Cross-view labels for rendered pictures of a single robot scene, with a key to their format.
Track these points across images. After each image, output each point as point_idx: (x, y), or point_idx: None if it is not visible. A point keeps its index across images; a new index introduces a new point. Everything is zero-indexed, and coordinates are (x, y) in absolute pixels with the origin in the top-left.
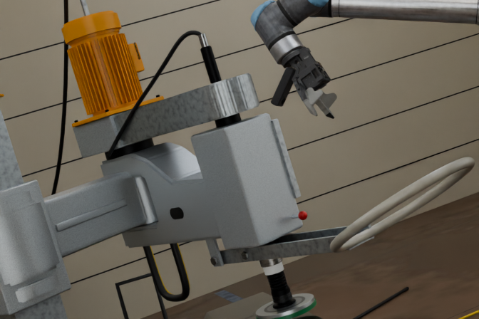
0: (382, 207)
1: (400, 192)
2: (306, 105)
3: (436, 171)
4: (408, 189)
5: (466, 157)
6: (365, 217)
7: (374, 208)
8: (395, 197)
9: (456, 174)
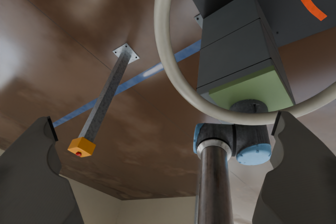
0: (154, 27)
1: (161, 59)
2: (2, 154)
3: (189, 102)
4: (164, 68)
5: (248, 124)
6: None
7: (156, 17)
8: (157, 50)
9: (323, 93)
